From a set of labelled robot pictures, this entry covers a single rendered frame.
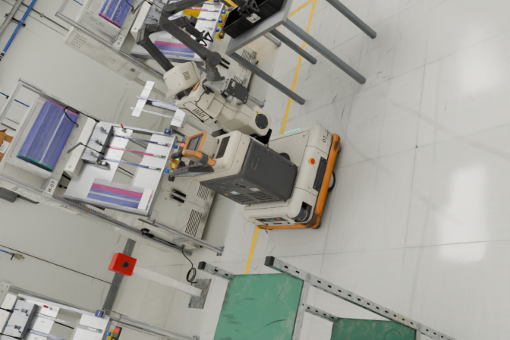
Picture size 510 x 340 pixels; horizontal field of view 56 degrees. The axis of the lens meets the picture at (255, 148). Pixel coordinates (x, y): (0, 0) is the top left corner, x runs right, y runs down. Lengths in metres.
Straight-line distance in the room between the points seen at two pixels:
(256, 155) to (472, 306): 1.40
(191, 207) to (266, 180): 1.47
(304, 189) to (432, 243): 0.88
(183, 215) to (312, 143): 1.53
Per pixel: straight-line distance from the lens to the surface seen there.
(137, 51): 4.62
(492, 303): 2.35
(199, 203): 4.32
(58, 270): 5.53
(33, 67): 5.90
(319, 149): 3.18
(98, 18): 4.59
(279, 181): 2.98
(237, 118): 3.08
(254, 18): 3.45
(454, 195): 2.63
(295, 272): 1.62
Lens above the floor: 1.99
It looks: 28 degrees down
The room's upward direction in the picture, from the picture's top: 60 degrees counter-clockwise
